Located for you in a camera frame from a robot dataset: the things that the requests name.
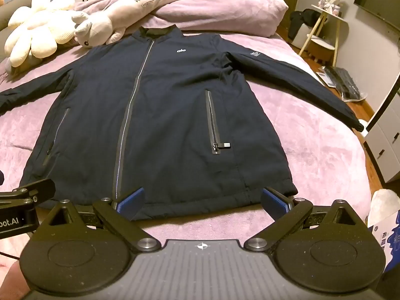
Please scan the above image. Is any packaged black keyboard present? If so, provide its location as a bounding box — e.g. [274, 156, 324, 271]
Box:
[315, 65, 368, 102]

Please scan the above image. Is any blue and white box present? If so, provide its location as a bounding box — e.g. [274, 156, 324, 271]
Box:
[367, 209, 400, 276]

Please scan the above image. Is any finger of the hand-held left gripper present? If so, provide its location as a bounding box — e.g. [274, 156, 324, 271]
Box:
[12, 179, 57, 205]

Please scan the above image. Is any long grey rabbit plush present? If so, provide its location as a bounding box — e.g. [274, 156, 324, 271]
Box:
[71, 0, 204, 49]

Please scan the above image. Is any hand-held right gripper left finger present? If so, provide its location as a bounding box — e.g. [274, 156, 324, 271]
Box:
[40, 187, 158, 254]

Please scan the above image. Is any round white stool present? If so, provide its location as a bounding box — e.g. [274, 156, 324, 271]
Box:
[304, 36, 337, 65]

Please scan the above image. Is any white drawer cabinet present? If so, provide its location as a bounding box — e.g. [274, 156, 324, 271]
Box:
[364, 78, 400, 184]

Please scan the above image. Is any navy zip jacket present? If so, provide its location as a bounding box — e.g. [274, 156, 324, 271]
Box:
[0, 26, 366, 221]

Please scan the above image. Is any cream flower plush pillow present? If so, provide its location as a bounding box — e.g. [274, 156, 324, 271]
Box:
[4, 0, 79, 68]

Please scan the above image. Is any black garment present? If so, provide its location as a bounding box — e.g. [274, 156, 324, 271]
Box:
[287, 9, 329, 43]

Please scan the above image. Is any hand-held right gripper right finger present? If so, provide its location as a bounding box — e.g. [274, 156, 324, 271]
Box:
[243, 187, 361, 254]

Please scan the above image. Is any purple rolled duvet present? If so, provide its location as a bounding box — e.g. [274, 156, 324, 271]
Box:
[73, 0, 289, 38]

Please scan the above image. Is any wall television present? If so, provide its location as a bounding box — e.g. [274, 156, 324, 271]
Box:
[354, 0, 400, 37]

